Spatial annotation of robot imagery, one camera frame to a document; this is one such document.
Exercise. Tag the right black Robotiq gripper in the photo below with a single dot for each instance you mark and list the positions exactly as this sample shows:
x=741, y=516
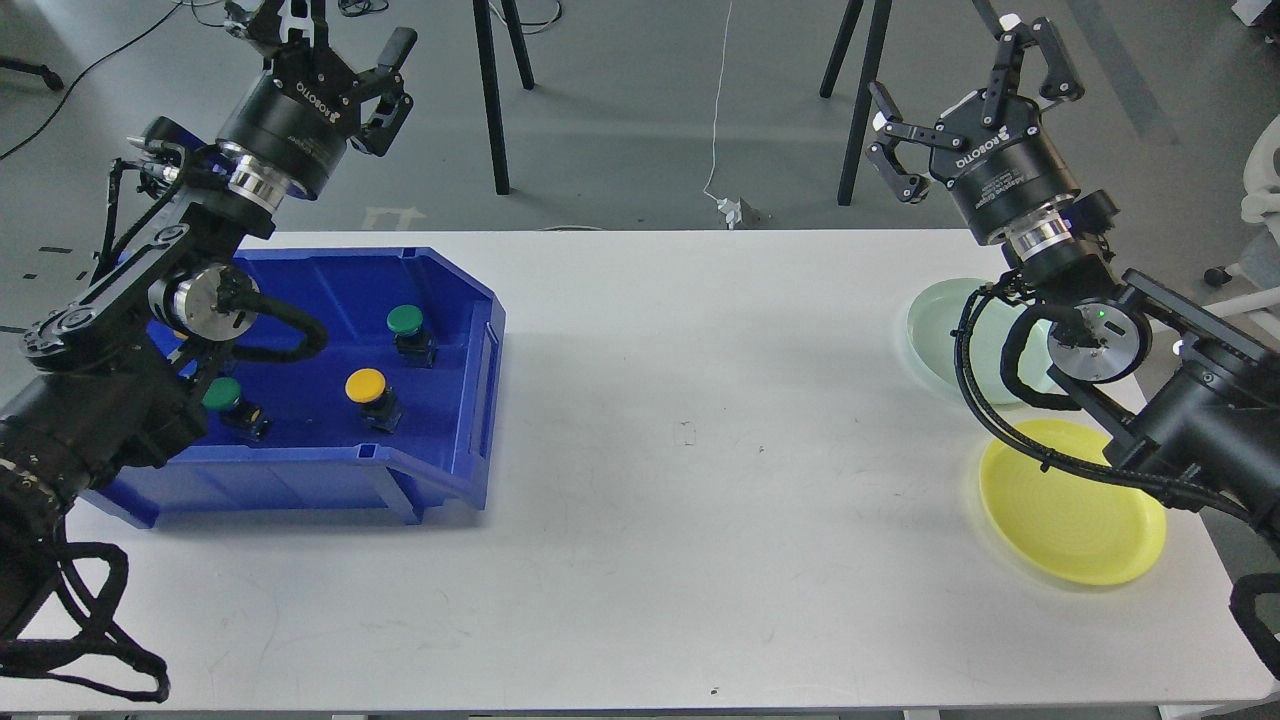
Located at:
x=1005, y=165

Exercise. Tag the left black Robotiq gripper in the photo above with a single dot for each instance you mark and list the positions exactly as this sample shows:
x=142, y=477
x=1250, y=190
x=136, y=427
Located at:
x=301, y=112

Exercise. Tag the green push button front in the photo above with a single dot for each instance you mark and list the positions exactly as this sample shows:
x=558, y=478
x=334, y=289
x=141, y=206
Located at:
x=238, y=417

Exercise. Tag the green push button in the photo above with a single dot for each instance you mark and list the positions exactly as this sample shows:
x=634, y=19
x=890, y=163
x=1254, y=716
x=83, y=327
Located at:
x=412, y=336
x=238, y=417

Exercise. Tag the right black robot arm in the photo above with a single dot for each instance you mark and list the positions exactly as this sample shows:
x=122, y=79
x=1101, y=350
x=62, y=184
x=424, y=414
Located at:
x=1189, y=402

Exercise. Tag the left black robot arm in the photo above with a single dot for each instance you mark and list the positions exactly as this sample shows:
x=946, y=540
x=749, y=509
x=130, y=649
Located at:
x=124, y=369

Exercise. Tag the pale green plate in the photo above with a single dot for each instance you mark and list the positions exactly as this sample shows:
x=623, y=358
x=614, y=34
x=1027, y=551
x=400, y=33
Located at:
x=932, y=319

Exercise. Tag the green push button back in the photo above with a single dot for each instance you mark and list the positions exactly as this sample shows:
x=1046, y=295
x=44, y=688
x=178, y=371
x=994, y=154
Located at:
x=412, y=336

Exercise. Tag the yellow plate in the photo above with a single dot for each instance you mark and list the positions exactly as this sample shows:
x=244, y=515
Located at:
x=1070, y=528

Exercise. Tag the black stand legs left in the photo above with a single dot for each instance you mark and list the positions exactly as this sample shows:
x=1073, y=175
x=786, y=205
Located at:
x=487, y=56

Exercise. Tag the black stand legs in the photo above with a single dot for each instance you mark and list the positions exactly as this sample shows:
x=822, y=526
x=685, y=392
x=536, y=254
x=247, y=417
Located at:
x=487, y=56
x=879, y=23

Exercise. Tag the black stand legs right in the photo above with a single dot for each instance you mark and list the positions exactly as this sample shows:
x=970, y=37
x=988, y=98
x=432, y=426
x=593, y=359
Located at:
x=879, y=23

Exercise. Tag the white office chair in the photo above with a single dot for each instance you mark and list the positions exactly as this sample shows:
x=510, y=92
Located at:
x=1259, y=206

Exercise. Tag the blue plastic bin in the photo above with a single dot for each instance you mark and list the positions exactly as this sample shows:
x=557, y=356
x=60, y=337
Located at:
x=319, y=454

